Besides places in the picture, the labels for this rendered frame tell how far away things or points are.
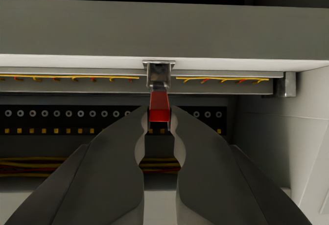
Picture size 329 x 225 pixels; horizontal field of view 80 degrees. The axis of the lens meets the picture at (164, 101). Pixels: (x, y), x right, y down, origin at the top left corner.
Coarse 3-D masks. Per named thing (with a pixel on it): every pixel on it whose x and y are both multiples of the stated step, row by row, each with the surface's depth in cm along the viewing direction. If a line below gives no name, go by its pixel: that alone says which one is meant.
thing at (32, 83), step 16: (0, 80) 22; (16, 80) 22; (32, 80) 23; (48, 80) 23; (64, 80) 23; (80, 80) 23; (96, 80) 23; (112, 80) 22; (128, 80) 23; (144, 80) 23; (176, 80) 23; (192, 80) 23; (208, 80) 23; (224, 80) 22; (240, 80) 22; (256, 80) 23; (272, 80) 23
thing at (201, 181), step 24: (192, 120) 11; (192, 144) 9; (216, 144) 9; (192, 168) 8; (216, 168) 8; (192, 192) 7; (216, 192) 7; (240, 192) 7; (192, 216) 6; (216, 216) 6; (240, 216) 6
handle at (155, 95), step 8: (160, 88) 16; (152, 96) 13; (160, 96) 14; (152, 104) 12; (160, 104) 12; (168, 104) 12; (152, 112) 11; (160, 112) 11; (168, 112) 11; (152, 120) 12; (160, 120) 12; (168, 120) 12
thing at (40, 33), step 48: (0, 0) 15; (48, 0) 16; (96, 0) 16; (0, 48) 15; (48, 48) 15; (96, 48) 16; (144, 48) 16; (192, 48) 16; (240, 48) 16; (288, 48) 16; (0, 96) 34; (48, 96) 34; (96, 96) 34; (288, 96) 21
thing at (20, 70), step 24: (0, 72) 20; (24, 72) 20; (48, 72) 20; (72, 72) 20; (96, 72) 21; (120, 72) 21; (144, 72) 21; (192, 72) 21; (216, 72) 21; (240, 72) 21; (264, 72) 21
